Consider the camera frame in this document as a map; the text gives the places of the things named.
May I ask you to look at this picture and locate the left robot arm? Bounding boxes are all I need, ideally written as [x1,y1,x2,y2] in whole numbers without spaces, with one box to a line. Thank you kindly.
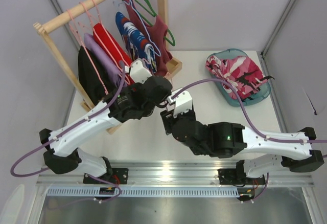
[41,76,172,177]

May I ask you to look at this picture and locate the lilac garment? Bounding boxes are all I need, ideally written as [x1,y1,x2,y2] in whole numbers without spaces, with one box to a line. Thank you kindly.
[84,33,122,87]

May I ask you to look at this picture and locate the green plastic hanger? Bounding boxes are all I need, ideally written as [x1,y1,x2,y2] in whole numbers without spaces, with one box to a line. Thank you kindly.
[134,0,176,47]

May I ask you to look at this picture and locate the pink hanger under red garment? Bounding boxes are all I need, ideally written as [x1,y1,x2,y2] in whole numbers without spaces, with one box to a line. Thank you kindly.
[91,0,131,69]

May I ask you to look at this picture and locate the maroon tank top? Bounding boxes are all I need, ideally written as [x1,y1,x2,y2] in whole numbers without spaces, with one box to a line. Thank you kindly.
[124,0,172,76]

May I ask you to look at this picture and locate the black garment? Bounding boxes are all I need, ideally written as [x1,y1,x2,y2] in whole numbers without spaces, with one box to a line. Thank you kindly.
[78,46,112,105]

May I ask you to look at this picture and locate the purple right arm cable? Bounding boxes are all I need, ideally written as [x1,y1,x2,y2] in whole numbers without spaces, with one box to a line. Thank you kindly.
[171,78,327,144]

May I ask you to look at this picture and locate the red garment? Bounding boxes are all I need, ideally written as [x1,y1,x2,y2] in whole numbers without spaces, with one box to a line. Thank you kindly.
[93,23,132,80]

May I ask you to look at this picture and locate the pink hanger under black garment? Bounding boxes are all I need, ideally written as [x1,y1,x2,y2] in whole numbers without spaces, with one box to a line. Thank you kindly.
[67,10,108,95]

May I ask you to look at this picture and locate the blue white patterned garment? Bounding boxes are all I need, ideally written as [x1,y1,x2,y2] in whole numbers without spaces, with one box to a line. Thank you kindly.
[115,12,157,74]

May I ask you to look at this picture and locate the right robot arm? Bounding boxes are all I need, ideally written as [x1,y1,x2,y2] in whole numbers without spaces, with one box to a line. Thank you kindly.
[160,110,324,180]

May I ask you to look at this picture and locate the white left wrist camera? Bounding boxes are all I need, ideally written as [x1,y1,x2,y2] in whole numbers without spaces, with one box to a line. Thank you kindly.
[129,59,152,84]

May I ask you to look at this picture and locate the pink hanger under lilac garment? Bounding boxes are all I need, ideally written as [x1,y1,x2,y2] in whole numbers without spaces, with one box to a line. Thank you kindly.
[79,0,103,43]

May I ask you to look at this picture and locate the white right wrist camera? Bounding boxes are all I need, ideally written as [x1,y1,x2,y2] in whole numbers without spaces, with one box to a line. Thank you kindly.
[167,88,193,118]

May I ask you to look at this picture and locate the teal plastic basin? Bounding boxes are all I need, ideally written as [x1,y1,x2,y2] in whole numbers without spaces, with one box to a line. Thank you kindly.
[209,49,271,107]

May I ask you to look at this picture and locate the slotted cable duct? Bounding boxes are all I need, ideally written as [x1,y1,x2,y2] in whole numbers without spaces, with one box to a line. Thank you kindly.
[46,186,239,198]

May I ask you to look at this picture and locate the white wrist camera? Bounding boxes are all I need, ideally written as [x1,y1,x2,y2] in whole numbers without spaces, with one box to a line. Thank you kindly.
[129,59,152,84]
[167,88,193,118]

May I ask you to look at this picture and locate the aluminium mounting rail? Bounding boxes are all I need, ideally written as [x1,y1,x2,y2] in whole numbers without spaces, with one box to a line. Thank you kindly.
[36,160,315,188]

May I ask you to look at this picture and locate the pink camouflage trousers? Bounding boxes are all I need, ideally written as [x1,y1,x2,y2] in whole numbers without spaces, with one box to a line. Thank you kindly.
[205,55,272,101]

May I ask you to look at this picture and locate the light blue wire hanger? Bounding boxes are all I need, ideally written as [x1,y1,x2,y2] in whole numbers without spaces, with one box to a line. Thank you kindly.
[113,0,161,57]

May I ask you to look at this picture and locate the wooden clothes rack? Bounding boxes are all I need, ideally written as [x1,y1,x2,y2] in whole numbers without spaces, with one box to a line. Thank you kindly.
[32,0,183,135]

